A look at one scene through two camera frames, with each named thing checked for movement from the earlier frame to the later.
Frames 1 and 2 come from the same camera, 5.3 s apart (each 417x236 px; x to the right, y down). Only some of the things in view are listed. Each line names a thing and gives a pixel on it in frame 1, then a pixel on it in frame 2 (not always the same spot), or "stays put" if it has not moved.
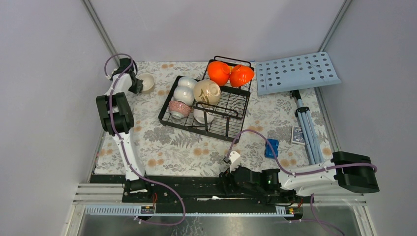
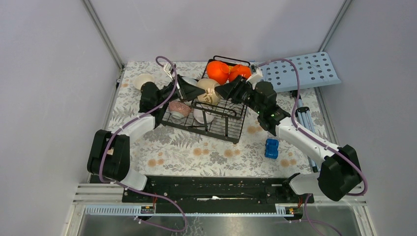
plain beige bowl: [148, 82] stays put
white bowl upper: [187, 81] stays put
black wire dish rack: [213, 105] stays put
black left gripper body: [136, 86] → [182, 93]
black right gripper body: [226, 177] → [244, 93]
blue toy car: [268, 151] stays put
